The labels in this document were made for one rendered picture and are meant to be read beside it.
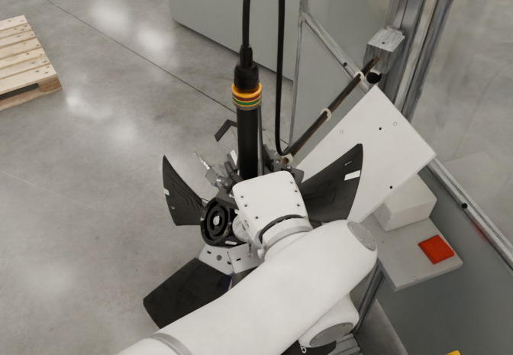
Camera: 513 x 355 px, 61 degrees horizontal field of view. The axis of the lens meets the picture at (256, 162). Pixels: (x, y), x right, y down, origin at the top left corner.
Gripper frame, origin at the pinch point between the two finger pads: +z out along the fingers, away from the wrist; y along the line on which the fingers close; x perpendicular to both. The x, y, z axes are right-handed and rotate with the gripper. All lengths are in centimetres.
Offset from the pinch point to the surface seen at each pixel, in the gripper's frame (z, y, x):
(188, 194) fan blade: 25.6, -8.5, -36.6
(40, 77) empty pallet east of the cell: 246, -75, -137
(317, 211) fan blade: -6.3, 11.3, -11.7
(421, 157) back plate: 1.9, 41.5, -16.2
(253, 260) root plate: -1.4, 0.3, -32.0
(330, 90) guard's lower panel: 90, 71, -71
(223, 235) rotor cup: 4.4, -4.9, -27.5
